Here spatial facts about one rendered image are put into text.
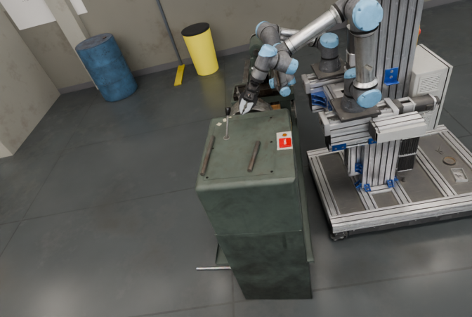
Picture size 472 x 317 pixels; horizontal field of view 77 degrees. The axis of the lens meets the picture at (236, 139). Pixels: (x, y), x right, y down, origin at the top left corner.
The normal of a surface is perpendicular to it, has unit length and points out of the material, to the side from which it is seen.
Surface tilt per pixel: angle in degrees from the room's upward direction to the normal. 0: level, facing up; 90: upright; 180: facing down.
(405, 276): 0
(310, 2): 90
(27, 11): 90
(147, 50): 90
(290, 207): 90
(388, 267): 0
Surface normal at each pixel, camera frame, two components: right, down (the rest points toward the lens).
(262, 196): -0.08, 0.66
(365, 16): 0.04, 0.52
